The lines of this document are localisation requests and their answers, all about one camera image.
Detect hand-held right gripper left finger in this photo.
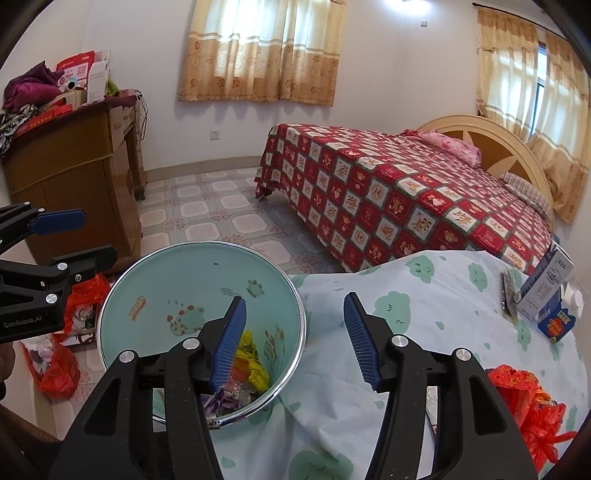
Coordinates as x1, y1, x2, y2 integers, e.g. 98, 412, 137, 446
48, 295, 247, 480

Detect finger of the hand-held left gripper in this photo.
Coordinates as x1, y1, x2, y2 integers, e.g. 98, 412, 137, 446
0, 244, 118, 297
0, 202, 88, 257

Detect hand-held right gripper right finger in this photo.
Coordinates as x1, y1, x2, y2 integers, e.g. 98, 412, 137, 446
343, 292, 539, 480

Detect yellow plastic wrapper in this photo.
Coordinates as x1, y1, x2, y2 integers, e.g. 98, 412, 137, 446
238, 330, 271, 393

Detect mint green metal bin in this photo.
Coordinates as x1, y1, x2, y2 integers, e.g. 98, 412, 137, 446
98, 241, 306, 428

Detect person's left forearm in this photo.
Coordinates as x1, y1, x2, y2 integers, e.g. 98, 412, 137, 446
0, 344, 17, 402

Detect wooden cabinet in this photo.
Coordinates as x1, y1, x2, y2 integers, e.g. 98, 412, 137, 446
2, 95, 148, 273

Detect cloud print tablecloth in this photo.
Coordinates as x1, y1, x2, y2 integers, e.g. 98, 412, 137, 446
215, 249, 583, 480

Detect dark patterned cloth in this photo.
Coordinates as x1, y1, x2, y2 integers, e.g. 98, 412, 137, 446
0, 105, 42, 158

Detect flat red box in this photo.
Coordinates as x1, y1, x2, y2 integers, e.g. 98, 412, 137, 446
14, 104, 75, 139

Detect brown woven seat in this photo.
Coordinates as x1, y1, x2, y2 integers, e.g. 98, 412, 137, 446
0, 401, 63, 462

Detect beige open box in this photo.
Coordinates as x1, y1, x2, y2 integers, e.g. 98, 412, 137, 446
39, 89, 88, 112

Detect maroon cabinet cloth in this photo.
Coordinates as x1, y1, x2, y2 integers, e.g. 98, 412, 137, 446
69, 92, 139, 114

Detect purple crumpled cloth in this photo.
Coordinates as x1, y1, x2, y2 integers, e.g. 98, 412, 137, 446
4, 61, 65, 112

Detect white upright box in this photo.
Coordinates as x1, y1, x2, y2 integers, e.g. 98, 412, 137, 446
87, 61, 112, 104

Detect bed with red checked bedspread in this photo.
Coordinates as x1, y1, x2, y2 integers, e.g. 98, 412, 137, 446
254, 122, 555, 274

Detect dark snack packet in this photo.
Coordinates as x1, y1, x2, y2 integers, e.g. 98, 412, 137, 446
499, 270, 522, 321

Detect red printed cardboard box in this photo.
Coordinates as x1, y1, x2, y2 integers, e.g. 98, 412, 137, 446
56, 50, 112, 89

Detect tall white carton box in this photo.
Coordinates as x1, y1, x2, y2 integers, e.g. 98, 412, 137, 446
516, 244, 574, 321

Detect blue white drink carton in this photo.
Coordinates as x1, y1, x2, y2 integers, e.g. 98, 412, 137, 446
538, 282, 585, 343

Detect pink floral pillow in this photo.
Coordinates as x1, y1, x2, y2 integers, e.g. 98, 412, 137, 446
418, 130, 482, 168

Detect striped pillow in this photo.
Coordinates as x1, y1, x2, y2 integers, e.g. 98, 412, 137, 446
501, 172, 555, 217

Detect cream wooden headboard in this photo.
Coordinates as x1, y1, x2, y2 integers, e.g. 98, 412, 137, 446
416, 114, 555, 217

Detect wide beige curtain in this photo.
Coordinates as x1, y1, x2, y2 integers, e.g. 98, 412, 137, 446
178, 0, 348, 108

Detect long beige curtain panel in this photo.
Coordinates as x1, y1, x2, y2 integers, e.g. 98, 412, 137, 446
526, 32, 591, 227

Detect narrow beige curtain panel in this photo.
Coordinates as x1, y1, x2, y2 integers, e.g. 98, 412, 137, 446
475, 7, 541, 134

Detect dark curtain rod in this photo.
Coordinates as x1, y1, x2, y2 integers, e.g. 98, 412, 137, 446
472, 1, 555, 35

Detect dark hanging cable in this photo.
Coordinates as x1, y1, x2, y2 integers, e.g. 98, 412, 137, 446
135, 89, 151, 141

